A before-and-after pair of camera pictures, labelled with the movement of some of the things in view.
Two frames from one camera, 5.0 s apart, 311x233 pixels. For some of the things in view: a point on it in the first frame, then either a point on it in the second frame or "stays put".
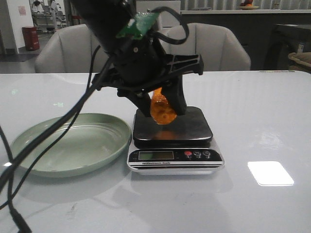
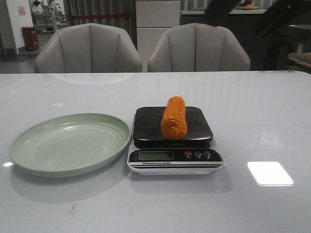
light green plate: [93, 140] stays put
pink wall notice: [22, 10] stays put
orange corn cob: [161, 111] → [173, 123]
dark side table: [280, 41] stays put
